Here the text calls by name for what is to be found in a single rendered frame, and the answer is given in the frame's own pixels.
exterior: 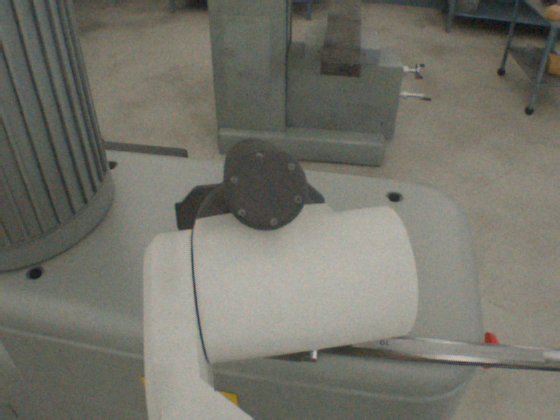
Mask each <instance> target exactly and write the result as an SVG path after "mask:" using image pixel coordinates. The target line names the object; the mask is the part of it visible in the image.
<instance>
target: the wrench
mask: <svg viewBox="0 0 560 420"><path fill-rule="evenodd" d="M318 351H320V352H323V353H331V354H339V355H347V356H363V357H371V358H378V359H394V360H402V361H418V362H425V363H432V362H433V363H440V364H448V365H450V364H456V365H463V366H469V365H470V366H478V367H492V368H507V369H521V370H536V371H541V370H542V371H549V372H553V371H556V372H560V348H551V347H536V346H522V345H514V344H513V345H507V344H499V343H496V344H492V343H484V342H468V341H460V340H458V341H452V340H445V339H429V338H421V337H413V336H411V337H404V336H400V337H394V338H388V339H381V340H375V341H369V342H363V343H357V344H350V345H344V346H337V347H331V348H324V349H318V350H312V351H306V352H295V353H286V354H280V355H274V356H267V357H263V358H266V359H274V360H282V361H298V362H301V360H302V361H308V362H317V360H318Z"/></svg>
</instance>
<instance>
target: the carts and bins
mask: <svg viewBox="0 0 560 420"><path fill-rule="evenodd" d="M521 1H522V0H517V1H516V4H515V9H514V12H513V14H514V15H513V18H512V20H511V22H512V23H511V26H510V28H509V30H510V32H509V34H508V37H507V39H508V40H507V42H506V45H505V51H504V53H503V59H502V62H501V65H500V66H501V68H500V69H498V70H497V74H498V76H503V75H504V74H505V73H506V71H505V69H504V68H505V63H506V60H507V57H508V53H509V54H510V55H511V56H513V59H514V60H515V61H516V62H517V64H518V65H519V66H520V67H521V69H522V70H523V71H524V72H525V73H526V75H527V76H528V77H529V78H530V79H531V81H532V82H533V83H534V89H533V92H532V94H531V99H530V101H529V104H528V107H525V114H526V115H532V114H533V113H534V109H533V104H534V102H535V99H536V97H535V96H536V95H537V92H538V88H539V86H546V87H560V56H559V55H558V54H557V52H556V51H554V50H553V49H554V47H555V43H556V40H557V36H558V34H559V30H560V0H523V1H524V2H525V3H526V4H527V5H528V6H530V7H531V8H532V9H533V11H535V12H537V13H538V15H539V16H540V17H541V18H542V19H543V20H545V21H546V22H547V23H548V24H549V26H551V28H550V29H551V31H550V33H549V37H548V40H547V45H546V46H545V48H536V45H531V44H527V46H526V47H518V46H510V44H511V40H512V35H513V33H514V27H515V24H516V19H517V16H518V11H519V8H520V3H521Z"/></svg>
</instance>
